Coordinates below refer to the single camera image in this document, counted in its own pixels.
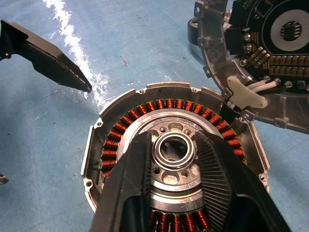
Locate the black ring bearing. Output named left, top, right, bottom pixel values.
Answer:
left=187, top=16, right=202, bottom=46

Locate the silver spoked rotor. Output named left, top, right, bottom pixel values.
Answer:
left=122, top=108, right=225, bottom=212

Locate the silver motor lid with circuit board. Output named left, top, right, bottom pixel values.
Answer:
left=194, top=0, right=309, bottom=135

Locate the motor housing with copper windings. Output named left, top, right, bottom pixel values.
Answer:
left=81, top=82, right=271, bottom=232

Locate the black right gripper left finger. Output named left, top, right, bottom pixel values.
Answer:
left=89, top=130, right=155, bottom=232

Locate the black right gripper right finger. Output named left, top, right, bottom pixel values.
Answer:
left=192, top=130, right=294, bottom=232

